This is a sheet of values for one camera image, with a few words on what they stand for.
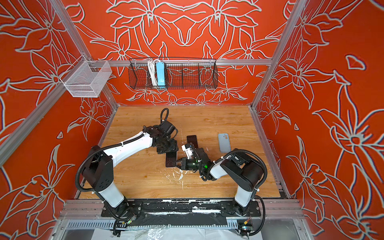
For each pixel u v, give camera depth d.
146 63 0.91
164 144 0.72
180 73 0.97
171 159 0.83
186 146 0.81
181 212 0.73
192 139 1.00
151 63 0.88
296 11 0.71
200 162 0.67
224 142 0.98
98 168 0.45
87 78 0.93
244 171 0.48
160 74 0.90
